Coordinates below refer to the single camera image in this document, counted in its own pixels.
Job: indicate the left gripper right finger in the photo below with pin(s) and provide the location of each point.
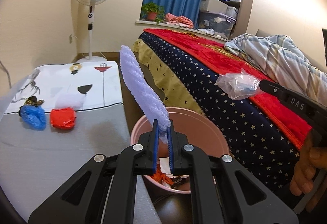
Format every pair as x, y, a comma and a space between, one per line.
222, 190

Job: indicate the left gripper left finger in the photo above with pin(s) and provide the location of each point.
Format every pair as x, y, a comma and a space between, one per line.
106, 189

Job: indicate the pink plastic trash bin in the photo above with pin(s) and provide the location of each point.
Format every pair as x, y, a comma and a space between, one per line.
200, 132

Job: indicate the clear plastic bag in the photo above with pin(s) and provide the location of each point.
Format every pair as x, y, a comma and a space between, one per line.
239, 86

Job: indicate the lilac foam sheet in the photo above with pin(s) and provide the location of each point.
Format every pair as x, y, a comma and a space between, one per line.
147, 99

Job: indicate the black patterned cloth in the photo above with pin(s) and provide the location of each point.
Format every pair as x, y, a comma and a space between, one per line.
31, 101

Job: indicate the person's right hand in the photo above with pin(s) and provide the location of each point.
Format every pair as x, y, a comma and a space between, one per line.
311, 159

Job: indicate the black red snack packet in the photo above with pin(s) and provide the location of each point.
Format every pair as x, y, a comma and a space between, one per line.
179, 180

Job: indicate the orange plastic bag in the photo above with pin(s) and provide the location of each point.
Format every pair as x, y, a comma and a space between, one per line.
162, 178

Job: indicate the bed with starry cover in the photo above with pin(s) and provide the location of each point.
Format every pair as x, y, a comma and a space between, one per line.
262, 134

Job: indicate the striped blue quilt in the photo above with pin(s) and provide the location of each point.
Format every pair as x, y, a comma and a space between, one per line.
280, 59

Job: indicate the red plastic bag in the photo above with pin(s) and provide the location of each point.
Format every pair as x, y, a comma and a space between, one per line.
63, 118

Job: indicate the red blanket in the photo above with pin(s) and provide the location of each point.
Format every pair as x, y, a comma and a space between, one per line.
195, 63

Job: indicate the grey white printed mat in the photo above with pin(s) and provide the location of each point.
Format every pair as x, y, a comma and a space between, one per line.
34, 163

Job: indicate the clear storage box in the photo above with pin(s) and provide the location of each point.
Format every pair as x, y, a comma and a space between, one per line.
216, 24

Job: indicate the white cardboard box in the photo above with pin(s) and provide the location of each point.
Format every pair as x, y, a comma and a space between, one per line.
213, 6

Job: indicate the pink folded clothes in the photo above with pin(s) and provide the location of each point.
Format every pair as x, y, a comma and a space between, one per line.
180, 21

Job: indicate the potted green plant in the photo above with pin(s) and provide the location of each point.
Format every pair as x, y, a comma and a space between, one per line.
152, 12

